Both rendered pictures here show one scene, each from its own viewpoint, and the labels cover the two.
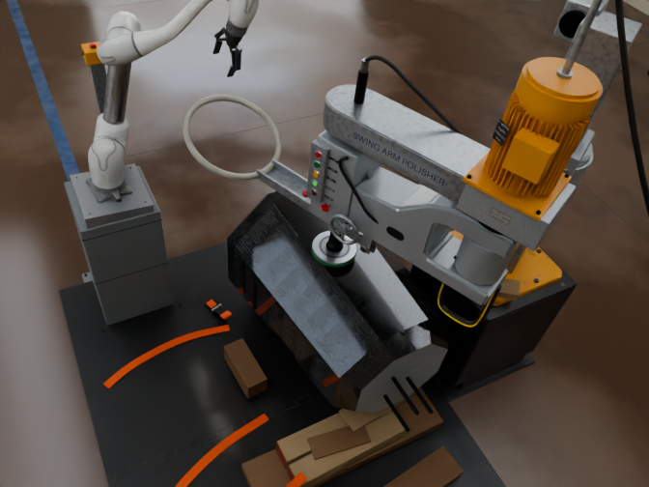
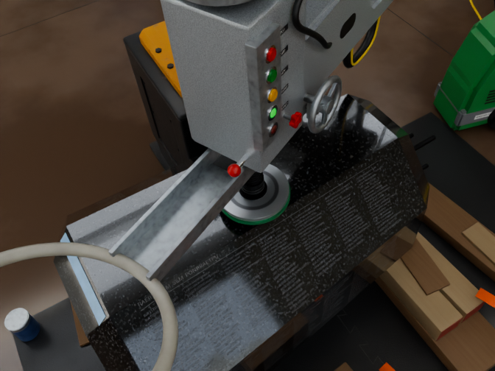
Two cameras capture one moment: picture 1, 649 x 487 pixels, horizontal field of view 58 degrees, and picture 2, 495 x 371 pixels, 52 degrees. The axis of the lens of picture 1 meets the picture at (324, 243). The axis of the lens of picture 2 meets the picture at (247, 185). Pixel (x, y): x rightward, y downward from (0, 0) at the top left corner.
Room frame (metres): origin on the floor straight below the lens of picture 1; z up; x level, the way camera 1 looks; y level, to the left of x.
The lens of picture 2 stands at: (1.80, 0.84, 2.11)
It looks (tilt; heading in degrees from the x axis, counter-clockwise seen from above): 53 degrees down; 278
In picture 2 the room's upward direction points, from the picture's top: 6 degrees counter-clockwise
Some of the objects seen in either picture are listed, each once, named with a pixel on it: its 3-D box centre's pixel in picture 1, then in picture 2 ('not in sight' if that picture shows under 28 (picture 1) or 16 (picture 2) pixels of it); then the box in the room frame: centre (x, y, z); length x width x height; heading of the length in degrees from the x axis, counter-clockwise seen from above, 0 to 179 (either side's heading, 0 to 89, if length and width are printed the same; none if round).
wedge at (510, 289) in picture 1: (497, 285); not in sight; (1.91, -0.88, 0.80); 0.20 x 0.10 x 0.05; 80
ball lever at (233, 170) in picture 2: not in sight; (239, 163); (1.93, 0.10, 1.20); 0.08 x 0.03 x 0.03; 59
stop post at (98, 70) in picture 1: (108, 122); not in sight; (3.08, 1.54, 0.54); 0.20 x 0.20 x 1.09; 33
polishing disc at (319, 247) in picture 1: (334, 246); (253, 190); (1.92, -0.05, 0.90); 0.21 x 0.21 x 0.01
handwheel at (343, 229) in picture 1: (349, 225); (312, 99); (1.75, -0.09, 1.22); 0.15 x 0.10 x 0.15; 59
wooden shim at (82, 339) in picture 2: not in sight; (85, 316); (2.71, 0.00, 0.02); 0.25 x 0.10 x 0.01; 116
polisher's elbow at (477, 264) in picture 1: (485, 250); not in sight; (1.58, -0.61, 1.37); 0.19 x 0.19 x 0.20
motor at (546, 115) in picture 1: (536, 133); not in sight; (1.56, -0.61, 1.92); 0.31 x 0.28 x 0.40; 149
